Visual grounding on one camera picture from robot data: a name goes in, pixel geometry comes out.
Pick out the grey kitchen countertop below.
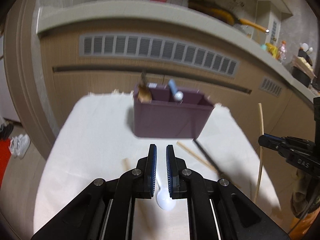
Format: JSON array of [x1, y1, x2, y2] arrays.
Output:
[[36, 0, 316, 101]]

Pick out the purple plastic utensil caddy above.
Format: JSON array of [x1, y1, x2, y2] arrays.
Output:
[[133, 85, 214, 139]]

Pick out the white table cloth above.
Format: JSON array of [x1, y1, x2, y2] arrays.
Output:
[[33, 93, 283, 231]]

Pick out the small grey vent grille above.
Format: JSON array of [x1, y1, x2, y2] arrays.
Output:
[[259, 77, 283, 97]]

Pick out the blue white plastic spoon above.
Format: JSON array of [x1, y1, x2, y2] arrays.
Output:
[[168, 79, 184, 102]]

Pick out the wooden spoon in caddy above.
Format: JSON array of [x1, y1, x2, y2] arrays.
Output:
[[137, 84, 152, 103]]

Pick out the grey ventilation grille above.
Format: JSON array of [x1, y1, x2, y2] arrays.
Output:
[[79, 32, 240, 78]]

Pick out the white sneakers on floor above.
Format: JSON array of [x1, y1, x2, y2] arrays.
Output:
[[9, 134, 31, 159]]

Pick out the black handled metal spoon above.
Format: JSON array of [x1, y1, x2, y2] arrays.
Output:
[[193, 139, 227, 178]]

